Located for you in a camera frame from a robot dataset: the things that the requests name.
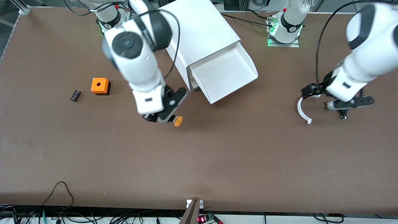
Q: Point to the white curved plastic piece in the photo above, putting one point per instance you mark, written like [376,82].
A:
[300,110]

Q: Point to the orange push button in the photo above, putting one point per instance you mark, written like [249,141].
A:
[178,121]

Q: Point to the orange button enclosure box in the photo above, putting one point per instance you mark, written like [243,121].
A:
[100,85]

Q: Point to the circuit board with red light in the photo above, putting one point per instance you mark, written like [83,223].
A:
[206,218]

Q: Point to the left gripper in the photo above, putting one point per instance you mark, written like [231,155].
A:
[314,89]

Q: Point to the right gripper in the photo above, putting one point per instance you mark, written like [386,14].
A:
[151,117]

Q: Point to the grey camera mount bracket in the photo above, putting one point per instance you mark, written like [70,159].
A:
[192,211]

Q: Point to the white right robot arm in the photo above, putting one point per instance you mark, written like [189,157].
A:
[136,62]

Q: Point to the small black bracket part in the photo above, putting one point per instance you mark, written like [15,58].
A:
[343,115]

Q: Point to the small black terminal block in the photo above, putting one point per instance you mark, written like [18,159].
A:
[75,95]

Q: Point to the aluminium frame profile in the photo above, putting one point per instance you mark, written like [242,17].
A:
[20,6]

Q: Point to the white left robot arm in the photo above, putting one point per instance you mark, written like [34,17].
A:
[367,59]

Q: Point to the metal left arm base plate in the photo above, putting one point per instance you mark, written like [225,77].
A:
[295,44]

